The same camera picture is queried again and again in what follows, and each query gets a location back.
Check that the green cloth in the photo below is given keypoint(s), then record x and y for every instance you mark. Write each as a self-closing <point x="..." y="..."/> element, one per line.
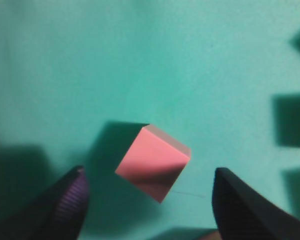
<point x="78" y="78"/>

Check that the pink cube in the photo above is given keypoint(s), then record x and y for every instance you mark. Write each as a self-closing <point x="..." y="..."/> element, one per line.
<point x="154" y="162"/>
<point x="215" y="235"/>

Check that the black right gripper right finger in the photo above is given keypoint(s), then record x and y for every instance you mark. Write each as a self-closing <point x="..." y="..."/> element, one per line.
<point x="241" y="213"/>

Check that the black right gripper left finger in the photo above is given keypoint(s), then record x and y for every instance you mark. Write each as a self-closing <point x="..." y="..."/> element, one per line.
<point x="57" y="214"/>

